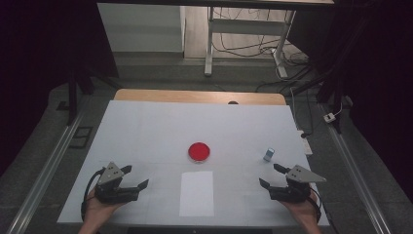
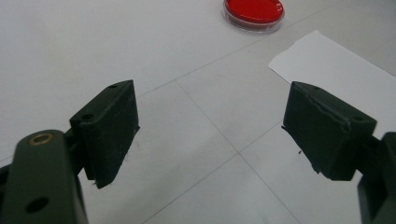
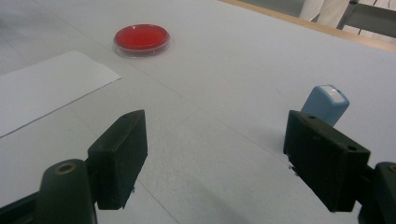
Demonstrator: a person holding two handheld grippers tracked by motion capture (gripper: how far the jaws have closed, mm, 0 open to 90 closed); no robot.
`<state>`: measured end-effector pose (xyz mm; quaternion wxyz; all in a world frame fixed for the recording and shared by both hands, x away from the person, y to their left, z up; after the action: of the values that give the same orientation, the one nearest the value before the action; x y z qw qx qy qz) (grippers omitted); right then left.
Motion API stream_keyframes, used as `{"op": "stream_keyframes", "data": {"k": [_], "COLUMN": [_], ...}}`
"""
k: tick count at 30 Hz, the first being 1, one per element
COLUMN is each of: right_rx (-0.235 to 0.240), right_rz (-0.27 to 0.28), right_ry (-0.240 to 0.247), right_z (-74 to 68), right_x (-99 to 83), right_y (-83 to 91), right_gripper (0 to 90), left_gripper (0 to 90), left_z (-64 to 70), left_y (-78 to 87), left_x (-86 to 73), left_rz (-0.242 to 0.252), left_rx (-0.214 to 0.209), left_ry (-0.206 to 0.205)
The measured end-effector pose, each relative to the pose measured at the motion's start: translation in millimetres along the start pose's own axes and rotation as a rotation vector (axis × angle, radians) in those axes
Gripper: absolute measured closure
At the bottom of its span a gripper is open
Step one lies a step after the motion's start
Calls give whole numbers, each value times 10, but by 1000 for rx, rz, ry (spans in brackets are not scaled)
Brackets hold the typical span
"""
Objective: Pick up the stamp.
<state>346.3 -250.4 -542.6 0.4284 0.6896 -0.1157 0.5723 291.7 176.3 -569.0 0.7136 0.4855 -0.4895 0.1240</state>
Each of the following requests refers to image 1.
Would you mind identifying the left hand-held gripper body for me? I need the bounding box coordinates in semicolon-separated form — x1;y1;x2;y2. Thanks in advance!
94;161;140;205

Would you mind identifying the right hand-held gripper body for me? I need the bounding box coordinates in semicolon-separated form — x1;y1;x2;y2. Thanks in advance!
268;164;327;205

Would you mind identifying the white paper sheet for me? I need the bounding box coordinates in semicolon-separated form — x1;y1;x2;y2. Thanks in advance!
178;171;215;217

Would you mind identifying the red round ink pad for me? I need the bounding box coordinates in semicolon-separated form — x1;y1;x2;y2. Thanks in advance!
187;141;211;164

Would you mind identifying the person's right hand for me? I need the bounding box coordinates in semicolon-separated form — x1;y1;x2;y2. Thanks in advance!
281;194;320;227

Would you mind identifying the person's left hand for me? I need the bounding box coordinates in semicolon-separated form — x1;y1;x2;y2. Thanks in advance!
83;188;126;227

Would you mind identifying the white power strip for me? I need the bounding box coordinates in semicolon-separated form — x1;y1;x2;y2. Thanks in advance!
296;130;314;156

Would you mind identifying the white table cover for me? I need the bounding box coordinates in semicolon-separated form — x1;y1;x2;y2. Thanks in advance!
56;99;330;227

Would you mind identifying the black stand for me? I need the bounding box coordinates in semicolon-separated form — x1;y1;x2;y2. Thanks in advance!
288;64;345;135
66;64;115;126

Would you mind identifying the dark curtain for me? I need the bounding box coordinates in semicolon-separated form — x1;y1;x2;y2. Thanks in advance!
288;0;413;203
0;0;118;176

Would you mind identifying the white cabinet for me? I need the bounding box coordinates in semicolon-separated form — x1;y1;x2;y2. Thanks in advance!
96;3;186;53

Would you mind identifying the white-framed desk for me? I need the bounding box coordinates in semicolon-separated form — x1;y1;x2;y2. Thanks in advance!
96;0;335;79

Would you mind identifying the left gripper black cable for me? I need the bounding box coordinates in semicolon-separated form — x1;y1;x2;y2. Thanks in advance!
80;168;106;222

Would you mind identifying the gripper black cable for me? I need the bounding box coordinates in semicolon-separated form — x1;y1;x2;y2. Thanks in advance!
80;168;106;222
308;186;330;228

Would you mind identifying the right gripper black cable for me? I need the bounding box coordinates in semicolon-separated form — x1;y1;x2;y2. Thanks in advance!
308;186;330;228

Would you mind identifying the metal floor rail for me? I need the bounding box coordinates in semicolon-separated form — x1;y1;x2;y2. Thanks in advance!
5;97;91;234
318;102;393;234

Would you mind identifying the tangle of black floor cables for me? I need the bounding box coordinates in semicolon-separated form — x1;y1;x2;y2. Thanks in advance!
212;8;315;94

